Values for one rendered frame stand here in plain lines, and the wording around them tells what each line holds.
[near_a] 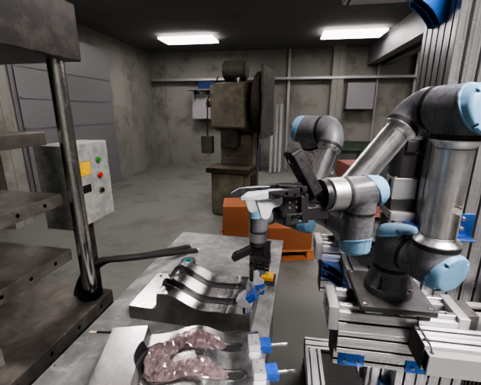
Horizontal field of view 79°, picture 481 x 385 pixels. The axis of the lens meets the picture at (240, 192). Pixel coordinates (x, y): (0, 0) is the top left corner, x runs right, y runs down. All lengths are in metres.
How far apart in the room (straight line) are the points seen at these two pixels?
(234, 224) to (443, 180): 2.52
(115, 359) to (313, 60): 8.31
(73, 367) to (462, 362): 1.19
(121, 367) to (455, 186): 1.02
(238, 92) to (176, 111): 5.02
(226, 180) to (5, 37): 3.70
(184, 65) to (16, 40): 8.12
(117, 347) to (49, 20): 1.10
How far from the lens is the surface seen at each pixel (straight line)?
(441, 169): 0.89
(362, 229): 0.74
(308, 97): 8.66
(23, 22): 1.25
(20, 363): 1.39
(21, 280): 1.36
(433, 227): 0.93
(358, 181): 0.71
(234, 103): 4.40
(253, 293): 1.18
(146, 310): 1.33
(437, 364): 1.12
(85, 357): 1.28
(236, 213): 3.13
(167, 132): 9.37
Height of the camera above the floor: 1.62
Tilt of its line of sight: 16 degrees down
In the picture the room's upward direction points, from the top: straight up
